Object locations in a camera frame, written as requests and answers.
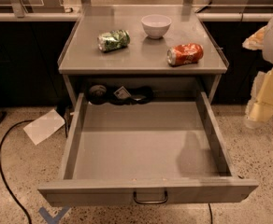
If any white paper sheet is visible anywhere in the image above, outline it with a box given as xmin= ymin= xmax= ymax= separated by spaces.
xmin=23 ymin=109 xmax=65 ymax=145

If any black floor cable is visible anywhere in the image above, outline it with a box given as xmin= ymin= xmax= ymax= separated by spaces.
xmin=0 ymin=119 xmax=35 ymax=224

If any black cable bundle with tag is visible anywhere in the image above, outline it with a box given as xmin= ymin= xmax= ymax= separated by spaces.
xmin=87 ymin=83 xmax=154 ymax=106

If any white bowl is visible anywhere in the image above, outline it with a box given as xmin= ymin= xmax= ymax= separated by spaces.
xmin=141 ymin=14 xmax=172 ymax=39

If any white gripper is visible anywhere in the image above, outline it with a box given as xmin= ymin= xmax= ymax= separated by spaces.
xmin=242 ymin=17 xmax=273 ymax=129

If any grey cabinet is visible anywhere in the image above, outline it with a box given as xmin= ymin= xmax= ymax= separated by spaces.
xmin=59 ymin=5 xmax=227 ymax=103

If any red coke can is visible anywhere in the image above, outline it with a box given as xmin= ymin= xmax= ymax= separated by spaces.
xmin=167 ymin=43 xmax=204 ymax=66

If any open grey top drawer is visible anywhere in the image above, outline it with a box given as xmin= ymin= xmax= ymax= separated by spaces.
xmin=38 ymin=92 xmax=258 ymax=206

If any black drawer handle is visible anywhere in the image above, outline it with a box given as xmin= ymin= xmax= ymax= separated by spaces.
xmin=133 ymin=190 xmax=168 ymax=205

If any green soda can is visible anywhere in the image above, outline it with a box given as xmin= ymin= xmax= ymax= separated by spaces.
xmin=97 ymin=29 xmax=130 ymax=52

